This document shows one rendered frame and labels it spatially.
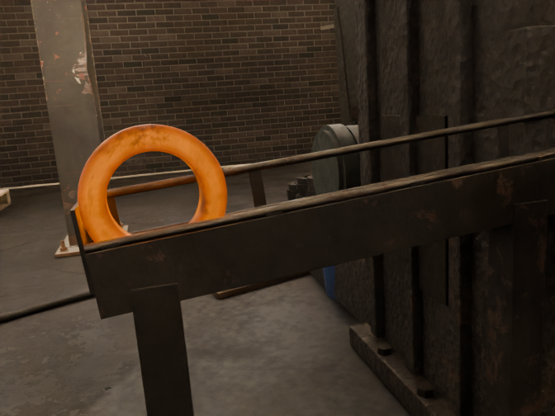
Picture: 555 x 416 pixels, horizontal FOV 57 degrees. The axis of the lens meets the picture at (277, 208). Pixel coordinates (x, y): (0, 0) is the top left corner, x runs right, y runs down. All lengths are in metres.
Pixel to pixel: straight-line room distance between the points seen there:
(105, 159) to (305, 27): 6.55
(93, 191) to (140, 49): 6.15
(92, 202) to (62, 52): 2.59
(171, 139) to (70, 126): 2.56
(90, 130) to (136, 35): 3.72
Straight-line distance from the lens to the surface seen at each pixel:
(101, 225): 0.66
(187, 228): 0.65
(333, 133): 2.03
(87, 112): 3.19
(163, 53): 6.78
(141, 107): 6.73
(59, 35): 3.23
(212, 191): 0.67
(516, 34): 0.97
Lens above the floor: 0.78
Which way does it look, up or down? 12 degrees down
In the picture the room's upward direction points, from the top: 4 degrees counter-clockwise
